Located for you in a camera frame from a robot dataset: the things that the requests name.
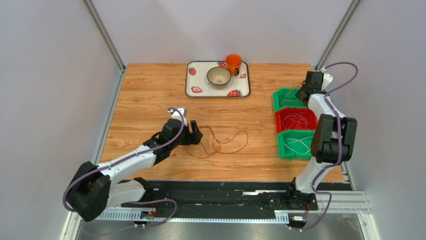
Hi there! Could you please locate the red cable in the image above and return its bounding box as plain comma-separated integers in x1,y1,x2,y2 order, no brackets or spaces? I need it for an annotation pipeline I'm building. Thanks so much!
184,125,250,159

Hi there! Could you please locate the pink cable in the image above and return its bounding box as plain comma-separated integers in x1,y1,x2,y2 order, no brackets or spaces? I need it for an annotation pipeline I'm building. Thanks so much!
282,112,314,131

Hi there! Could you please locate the white cable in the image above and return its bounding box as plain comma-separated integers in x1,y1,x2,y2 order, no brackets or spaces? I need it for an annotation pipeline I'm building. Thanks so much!
283,136,315,155

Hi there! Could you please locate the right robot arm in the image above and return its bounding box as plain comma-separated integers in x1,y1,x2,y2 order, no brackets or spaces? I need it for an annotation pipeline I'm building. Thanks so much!
285,71,358,210

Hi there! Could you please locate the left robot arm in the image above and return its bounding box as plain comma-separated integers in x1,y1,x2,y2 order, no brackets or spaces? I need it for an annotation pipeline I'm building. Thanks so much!
62,118,203,222

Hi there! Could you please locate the far green bin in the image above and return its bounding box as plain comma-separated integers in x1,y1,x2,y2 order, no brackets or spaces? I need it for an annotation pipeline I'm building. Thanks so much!
272,87,307,112

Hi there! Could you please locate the green bin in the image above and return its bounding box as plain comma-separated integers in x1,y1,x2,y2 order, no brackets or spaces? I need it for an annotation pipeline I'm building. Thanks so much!
277,130,315,160
272,87,307,112

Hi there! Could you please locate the red bin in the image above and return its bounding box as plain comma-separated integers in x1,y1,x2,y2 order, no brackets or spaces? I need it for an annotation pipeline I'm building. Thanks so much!
274,107,318,134

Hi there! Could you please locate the grey ceramic bowl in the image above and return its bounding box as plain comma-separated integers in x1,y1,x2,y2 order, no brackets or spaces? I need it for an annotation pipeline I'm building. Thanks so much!
206,66,232,89

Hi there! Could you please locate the near green bin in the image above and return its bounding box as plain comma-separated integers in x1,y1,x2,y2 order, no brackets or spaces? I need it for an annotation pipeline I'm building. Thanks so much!
277,130,315,160

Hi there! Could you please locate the orange mug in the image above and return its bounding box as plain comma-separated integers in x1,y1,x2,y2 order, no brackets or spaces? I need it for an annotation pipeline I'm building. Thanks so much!
225,54,242,76

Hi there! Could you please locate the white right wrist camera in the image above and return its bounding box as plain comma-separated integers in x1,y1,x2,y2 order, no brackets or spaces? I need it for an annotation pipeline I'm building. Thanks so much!
319,67,333,91

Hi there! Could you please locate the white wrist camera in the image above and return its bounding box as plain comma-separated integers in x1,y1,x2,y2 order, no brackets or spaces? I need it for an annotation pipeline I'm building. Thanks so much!
319,67,333,91
169,107,188,126

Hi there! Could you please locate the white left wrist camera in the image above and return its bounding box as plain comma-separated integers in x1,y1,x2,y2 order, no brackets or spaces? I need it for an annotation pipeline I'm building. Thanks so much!
169,107,188,126

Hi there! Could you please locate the purple left arm hose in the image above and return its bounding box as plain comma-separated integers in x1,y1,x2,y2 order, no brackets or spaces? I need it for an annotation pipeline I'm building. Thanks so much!
62,107,187,229

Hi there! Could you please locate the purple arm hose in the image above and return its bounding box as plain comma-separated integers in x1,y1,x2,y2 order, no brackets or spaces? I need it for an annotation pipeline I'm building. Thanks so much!
62,107,187,229
287,61,359,232

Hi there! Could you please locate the purple right arm hose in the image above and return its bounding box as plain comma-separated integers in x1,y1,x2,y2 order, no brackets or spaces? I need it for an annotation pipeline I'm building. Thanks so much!
287,61,359,232

